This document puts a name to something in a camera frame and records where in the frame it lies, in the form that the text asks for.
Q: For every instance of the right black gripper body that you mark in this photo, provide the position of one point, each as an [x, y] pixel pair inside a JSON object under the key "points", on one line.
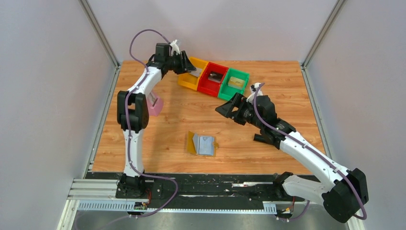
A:
{"points": [[238, 111]]}

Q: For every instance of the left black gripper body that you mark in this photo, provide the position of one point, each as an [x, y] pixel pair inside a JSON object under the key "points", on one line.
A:
{"points": [[183, 62]]}

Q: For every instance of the yellow leather card holder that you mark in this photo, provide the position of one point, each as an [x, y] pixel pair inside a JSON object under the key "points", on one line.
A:
{"points": [[201, 145]]}

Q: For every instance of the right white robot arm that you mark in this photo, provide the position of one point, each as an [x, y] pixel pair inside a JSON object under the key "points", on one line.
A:
{"points": [[342, 192]]}

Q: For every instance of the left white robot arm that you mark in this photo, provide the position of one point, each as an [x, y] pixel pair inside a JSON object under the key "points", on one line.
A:
{"points": [[132, 109]]}

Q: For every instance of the silver card in yellow bin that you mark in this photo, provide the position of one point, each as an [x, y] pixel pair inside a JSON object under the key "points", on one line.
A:
{"points": [[197, 72]]}

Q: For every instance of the gold card in green bin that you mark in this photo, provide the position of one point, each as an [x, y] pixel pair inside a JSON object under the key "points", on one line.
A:
{"points": [[236, 82]]}

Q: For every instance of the dark card in red bin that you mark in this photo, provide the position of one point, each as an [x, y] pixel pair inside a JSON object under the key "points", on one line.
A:
{"points": [[215, 77]]}

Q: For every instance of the yellow plastic bin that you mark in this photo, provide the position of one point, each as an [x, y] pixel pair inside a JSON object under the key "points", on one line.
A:
{"points": [[189, 81]]}

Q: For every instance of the green plastic bin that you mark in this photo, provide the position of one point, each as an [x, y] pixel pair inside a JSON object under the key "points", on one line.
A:
{"points": [[226, 92]]}

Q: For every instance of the red plastic bin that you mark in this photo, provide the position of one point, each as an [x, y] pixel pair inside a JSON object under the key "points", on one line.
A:
{"points": [[209, 87]]}

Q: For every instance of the pink wedge stand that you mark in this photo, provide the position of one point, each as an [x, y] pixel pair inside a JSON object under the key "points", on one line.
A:
{"points": [[154, 104]]}

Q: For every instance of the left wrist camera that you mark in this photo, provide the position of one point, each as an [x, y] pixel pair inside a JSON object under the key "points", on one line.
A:
{"points": [[175, 49]]}

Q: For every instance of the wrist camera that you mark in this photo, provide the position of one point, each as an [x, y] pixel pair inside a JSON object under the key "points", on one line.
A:
{"points": [[175, 49], [253, 89]]}

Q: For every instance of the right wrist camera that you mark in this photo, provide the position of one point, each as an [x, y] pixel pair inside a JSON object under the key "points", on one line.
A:
{"points": [[253, 89]]}

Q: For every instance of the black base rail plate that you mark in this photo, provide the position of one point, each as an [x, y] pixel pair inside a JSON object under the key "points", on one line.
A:
{"points": [[206, 191]]}

